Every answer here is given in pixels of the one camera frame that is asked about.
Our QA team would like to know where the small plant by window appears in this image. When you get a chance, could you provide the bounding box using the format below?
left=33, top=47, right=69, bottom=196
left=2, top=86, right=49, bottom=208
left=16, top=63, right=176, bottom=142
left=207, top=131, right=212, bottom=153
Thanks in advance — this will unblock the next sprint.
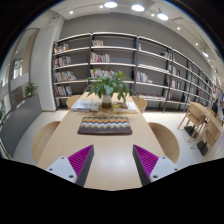
left=25, top=82, right=37, bottom=97

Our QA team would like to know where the green potted plant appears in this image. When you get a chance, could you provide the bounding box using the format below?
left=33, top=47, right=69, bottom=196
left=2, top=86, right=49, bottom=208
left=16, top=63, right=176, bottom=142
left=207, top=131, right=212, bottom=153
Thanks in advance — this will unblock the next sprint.
left=84, top=68, right=136, bottom=101

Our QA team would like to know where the wooden chair far left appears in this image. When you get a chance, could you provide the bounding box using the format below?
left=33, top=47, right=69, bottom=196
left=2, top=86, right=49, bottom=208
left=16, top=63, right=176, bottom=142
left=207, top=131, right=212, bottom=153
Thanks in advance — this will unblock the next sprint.
left=66, top=95, right=80, bottom=108

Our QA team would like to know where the wooden chair near left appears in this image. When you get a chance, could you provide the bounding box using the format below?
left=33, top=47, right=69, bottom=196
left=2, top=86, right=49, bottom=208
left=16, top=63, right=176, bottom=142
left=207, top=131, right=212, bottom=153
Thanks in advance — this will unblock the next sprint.
left=32, top=121, right=60, bottom=162

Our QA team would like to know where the zigzag patterned folded towel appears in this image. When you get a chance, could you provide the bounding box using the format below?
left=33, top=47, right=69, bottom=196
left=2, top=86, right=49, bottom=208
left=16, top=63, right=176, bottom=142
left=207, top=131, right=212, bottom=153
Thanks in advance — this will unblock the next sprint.
left=78, top=117, right=132, bottom=135

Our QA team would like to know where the wooden side table right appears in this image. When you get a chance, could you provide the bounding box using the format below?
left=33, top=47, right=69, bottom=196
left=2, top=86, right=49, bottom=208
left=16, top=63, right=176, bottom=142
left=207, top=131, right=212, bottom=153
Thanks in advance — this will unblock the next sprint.
left=189, top=102, right=222, bottom=131

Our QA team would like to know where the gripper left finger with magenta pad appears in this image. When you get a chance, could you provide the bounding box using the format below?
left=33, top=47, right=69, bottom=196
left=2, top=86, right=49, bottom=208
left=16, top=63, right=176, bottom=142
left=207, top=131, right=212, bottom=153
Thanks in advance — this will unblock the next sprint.
left=47, top=145, right=94, bottom=187

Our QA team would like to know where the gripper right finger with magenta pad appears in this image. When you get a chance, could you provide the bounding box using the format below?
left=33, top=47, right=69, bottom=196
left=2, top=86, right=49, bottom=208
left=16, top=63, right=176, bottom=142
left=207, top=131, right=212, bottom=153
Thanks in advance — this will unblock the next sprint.
left=133, top=145, right=179, bottom=186

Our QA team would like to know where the book stack right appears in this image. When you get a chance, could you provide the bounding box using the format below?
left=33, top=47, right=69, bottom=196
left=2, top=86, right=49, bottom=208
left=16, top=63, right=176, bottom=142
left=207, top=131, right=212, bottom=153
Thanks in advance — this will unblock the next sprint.
left=112, top=102, right=138, bottom=113

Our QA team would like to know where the wooden chair far right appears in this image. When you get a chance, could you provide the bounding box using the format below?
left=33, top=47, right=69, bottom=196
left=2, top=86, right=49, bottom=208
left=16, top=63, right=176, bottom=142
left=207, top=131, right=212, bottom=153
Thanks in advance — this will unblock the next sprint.
left=132, top=96, right=147, bottom=113

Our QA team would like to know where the wooden chair near right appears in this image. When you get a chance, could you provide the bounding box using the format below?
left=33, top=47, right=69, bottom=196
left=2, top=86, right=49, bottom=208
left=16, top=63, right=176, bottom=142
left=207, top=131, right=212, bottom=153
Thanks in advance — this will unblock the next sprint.
left=148, top=122, right=180, bottom=163

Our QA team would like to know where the large wall bookshelf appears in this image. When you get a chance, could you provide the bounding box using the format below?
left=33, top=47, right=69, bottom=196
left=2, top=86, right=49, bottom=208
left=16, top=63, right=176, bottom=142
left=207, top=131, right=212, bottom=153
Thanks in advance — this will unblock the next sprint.
left=52, top=32, right=220, bottom=111

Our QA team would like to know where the wooden side chair right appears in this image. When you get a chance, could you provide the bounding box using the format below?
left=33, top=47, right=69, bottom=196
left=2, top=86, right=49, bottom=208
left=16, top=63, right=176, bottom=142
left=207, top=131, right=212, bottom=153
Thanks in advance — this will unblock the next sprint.
left=192, top=121, right=222, bottom=147

